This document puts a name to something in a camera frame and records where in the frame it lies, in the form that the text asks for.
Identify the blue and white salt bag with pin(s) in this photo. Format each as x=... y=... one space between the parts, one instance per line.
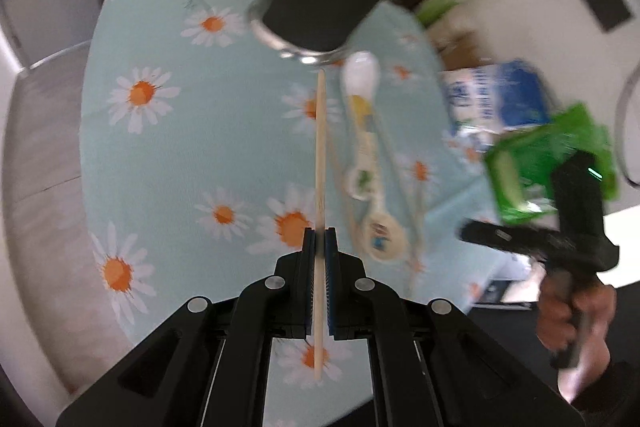
x=500 y=92

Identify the white ceramic spoon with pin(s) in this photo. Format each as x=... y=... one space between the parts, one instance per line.
x=361 y=72

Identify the person's right hand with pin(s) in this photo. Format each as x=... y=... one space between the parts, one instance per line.
x=552 y=317

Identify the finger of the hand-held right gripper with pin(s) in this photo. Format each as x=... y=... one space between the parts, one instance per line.
x=500 y=234

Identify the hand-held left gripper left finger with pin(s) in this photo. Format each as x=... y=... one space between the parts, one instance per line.
x=311 y=257

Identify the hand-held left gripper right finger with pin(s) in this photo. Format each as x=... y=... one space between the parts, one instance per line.
x=330 y=257

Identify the cream printed spoon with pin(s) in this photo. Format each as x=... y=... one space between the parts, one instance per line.
x=382 y=239

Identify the long wooden chopstick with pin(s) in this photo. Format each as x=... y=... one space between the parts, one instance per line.
x=320 y=147

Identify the small cream spoon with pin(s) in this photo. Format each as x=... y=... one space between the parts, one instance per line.
x=359 y=184

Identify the floral light blue tablecloth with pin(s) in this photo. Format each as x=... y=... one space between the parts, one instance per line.
x=200 y=132

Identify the person's right forearm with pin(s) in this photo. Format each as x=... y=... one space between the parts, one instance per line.
x=582 y=377

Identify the green pouch bag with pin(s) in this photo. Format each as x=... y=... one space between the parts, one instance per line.
x=535 y=152

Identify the bunch of wooden chopsticks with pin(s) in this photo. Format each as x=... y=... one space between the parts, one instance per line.
x=411 y=232

